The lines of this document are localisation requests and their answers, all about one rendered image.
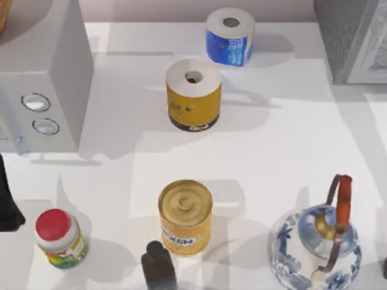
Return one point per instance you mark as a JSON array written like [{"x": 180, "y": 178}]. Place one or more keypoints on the yellow wrapped paper roll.
[{"x": 193, "y": 96}]

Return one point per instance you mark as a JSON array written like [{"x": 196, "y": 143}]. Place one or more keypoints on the yellow can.
[{"x": 185, "y": 220}]

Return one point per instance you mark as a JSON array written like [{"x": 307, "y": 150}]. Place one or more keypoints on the blue wrapped paper roll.
[{"x": 229, "y": 42}]

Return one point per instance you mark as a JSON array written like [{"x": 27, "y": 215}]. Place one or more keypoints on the dark brown bottle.
[{"x": 159, "y": 269}]

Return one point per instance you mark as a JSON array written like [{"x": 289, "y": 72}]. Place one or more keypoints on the smaller microwave knob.
[{"x": 46, "y": 126}]

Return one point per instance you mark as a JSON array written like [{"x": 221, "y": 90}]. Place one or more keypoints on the blue and white teapot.
[{"x": 314, "y": 250}]

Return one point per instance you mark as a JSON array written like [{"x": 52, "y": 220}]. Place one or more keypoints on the larger microwave knob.
[{"x": 35, "y": 102}]

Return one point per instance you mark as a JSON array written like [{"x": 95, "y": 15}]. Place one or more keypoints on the red capped white bottle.
[{"x": 60, "y": 241}]

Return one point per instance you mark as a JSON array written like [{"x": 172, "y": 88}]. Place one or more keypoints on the pale microwave oven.
[{"x": 45, "y": 45}]

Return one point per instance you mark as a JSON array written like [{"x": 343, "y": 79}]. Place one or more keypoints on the grey cabinet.
[{"x": 353, "y": 39}]

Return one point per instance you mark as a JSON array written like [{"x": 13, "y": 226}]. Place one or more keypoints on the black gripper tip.
[{"x": 7, "y": 205}]

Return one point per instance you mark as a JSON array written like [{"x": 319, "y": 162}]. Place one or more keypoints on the woven basket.
[{"x": 3, "y": 15}]

